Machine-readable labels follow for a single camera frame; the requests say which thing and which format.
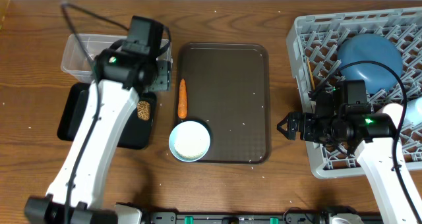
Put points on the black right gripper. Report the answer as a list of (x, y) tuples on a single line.
[(306, 132)]

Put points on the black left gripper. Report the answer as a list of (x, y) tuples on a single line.
[(165, 80)]

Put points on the orange carrot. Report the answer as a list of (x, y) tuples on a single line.
[(183, 101)]

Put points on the brown food scrap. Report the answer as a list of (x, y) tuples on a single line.
[(143, 110)]

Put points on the large blue bowl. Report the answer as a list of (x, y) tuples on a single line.
[(358, 55)]

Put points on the light blue cup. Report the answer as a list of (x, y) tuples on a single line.
[(414, 112)]

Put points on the small pink cup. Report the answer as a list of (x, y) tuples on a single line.
[(394, 110)]

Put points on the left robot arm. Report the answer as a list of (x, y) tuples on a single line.
[(122, 73)]

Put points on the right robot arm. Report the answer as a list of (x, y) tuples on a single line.
[(344, 116)]

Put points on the grey dishwasher rack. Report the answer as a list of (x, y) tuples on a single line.
[(319, 38)]

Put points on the black plastic tray bin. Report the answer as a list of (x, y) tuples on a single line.
[(134, 136)]

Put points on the light blue rice plate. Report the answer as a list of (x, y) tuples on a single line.
[(189, 141)]

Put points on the dark brown serving tray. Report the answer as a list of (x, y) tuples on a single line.
[(228, 92)]

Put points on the clear plastic bin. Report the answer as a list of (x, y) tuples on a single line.
[(74, 60)]

